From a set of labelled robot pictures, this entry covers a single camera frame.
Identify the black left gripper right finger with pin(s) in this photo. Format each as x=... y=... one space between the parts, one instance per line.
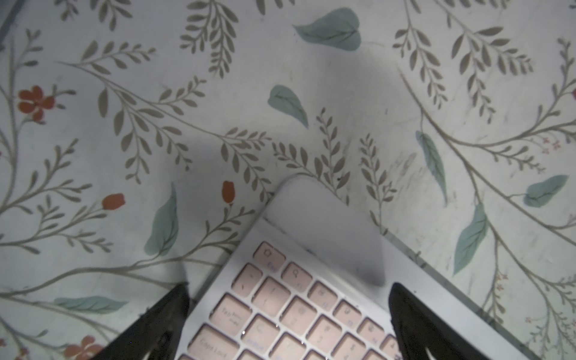
x=421 y=334

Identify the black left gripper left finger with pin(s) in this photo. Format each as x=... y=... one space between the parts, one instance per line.
x=157 y=333

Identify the pink keyboard row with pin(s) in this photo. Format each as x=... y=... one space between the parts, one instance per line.
x=311 y=280

